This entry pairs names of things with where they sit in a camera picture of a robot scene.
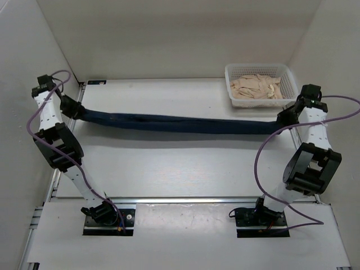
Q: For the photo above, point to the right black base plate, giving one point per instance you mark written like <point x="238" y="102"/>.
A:
<point x="250" y="226"/>

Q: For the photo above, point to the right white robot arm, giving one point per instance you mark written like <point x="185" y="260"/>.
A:
<point x="314" y="163"/>

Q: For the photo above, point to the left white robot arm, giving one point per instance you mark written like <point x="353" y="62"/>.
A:
<point x="62" y="151"/>

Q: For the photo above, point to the small dark corner label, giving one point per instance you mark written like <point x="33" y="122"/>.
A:
<point x="96" y="82"/>

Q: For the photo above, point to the white plastic basket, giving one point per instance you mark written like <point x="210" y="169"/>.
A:
<point x="288" y="87"/>

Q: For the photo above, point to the dark blue denim trousers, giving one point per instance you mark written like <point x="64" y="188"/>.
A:
<point x="177" y="124"/>

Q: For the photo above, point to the aluminium rail frame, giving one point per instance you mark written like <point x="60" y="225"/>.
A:
<point x="182" y="187"/>

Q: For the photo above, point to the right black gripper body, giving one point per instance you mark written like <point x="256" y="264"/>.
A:
<point x="288" y="117"/>

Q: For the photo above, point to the beige crumpled garment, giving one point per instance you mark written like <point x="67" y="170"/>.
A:
<point x="255" y="87"/>

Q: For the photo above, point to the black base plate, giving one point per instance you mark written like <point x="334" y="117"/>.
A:
<point x="250" y="226"/>
<point x="115" y="228"/>

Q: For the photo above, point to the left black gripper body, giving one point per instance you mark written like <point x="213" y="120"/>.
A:
<point x="70" y="107"/>

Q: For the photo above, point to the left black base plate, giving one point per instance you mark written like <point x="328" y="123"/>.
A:
<point x="115" y="228"/>

